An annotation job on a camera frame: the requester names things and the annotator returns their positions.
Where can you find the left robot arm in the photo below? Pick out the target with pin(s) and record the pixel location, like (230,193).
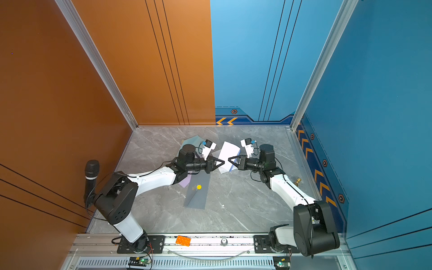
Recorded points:
(116,198)

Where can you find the grey envelope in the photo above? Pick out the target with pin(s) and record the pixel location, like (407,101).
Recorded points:
(196,199)

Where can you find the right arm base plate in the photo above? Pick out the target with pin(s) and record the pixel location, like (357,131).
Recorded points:
(263,245)

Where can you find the silver knob on rail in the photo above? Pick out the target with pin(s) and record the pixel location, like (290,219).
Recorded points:
(224,241)

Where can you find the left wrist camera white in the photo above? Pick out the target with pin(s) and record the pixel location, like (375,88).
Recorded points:
(206,148)

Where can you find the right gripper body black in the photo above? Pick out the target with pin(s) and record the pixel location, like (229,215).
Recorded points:
(244,163)

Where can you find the teal envelope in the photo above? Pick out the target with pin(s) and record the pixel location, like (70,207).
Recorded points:
(196,141)

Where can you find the small brass chess piece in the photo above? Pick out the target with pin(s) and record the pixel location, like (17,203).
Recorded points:
(298,181)

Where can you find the black microphone on stand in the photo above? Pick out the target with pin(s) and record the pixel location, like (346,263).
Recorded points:
(91,171)

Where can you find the blue floral letter paper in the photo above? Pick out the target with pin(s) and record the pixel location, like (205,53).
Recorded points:
(227,151)

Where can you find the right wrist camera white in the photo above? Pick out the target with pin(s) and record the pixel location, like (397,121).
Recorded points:
(249,145)

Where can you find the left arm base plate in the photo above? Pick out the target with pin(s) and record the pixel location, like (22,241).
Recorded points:
(152,244)

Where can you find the purple envelope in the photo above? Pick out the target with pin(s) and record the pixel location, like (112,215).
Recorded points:
(185,182)

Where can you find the left green circuit board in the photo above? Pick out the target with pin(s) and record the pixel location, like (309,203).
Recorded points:
(140,263)

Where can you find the aluminium front rail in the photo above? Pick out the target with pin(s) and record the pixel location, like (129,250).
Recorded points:
(202,244)

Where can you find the right green circuit board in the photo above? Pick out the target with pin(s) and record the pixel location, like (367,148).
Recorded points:
(281,263)

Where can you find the green circuit board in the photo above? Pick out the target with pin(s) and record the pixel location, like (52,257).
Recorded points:
(281,263)
(140,263)

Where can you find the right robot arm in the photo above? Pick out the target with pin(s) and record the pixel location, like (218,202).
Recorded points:
(313,230)

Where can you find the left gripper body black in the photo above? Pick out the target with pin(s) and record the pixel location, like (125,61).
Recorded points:
(208,165)

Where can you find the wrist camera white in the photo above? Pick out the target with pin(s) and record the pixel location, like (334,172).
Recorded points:
(249,145)
(206,148)

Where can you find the orange lego brick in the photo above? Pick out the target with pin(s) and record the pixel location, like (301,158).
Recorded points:
(183,240)

